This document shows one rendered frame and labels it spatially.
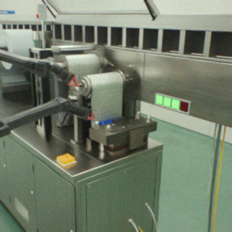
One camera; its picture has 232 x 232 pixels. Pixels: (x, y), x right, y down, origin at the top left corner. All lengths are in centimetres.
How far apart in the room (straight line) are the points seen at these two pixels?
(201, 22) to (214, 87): 32
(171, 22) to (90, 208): 108
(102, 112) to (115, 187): 45
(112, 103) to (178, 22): 60
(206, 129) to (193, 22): 304
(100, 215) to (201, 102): 82
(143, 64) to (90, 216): 92
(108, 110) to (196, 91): 55
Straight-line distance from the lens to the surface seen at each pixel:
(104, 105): 180
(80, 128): 183
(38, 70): 163
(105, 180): 163
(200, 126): 456
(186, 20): 163
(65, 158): 160
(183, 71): 164
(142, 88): 186
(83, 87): 174
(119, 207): 181
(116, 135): 165
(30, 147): 186
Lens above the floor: 162
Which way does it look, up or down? 19 degrees down
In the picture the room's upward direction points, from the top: 1 degrees clockwise
